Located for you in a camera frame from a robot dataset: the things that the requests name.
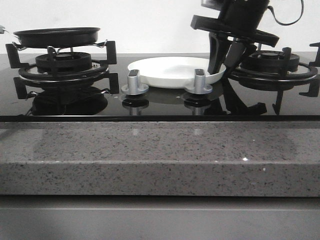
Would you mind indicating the black pan support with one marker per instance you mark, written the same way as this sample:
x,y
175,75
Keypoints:
x,y
62,82
292,73

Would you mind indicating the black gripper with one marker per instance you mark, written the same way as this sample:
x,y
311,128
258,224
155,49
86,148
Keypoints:
x,y
239,19

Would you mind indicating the black left gas burner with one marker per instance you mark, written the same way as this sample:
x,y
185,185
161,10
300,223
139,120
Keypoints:
x,y
65,62

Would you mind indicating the black right gas burner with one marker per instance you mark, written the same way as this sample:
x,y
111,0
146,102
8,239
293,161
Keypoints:
x,y
266,61

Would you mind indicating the white round plate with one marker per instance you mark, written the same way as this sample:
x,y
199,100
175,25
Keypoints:
x,y
173,72

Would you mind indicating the black gas burner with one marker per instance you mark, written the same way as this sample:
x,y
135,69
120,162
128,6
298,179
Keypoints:
x,y
65,62
266,61

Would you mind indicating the silver left stove knob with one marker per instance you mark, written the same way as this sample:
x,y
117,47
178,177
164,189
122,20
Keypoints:
x,y
134,86

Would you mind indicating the black left pan support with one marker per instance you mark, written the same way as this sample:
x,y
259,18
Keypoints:
x,y
62,82

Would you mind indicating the silver stove knob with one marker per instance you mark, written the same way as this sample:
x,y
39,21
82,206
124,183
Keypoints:
x,y
134,86
199,86

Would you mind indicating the black right pan support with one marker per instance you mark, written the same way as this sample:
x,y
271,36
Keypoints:
x,y
292,73

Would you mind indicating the black glass gas hob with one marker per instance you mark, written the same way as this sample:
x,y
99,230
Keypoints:
x,y
103,101

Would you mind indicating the silver right stove knob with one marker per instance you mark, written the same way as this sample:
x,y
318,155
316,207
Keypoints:
x,y
199,86

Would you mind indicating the black frying pan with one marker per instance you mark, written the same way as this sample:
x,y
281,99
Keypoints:
x,y
64,37

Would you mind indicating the grey cabinet front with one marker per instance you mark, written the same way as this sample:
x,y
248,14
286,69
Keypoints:
x,y
158,218

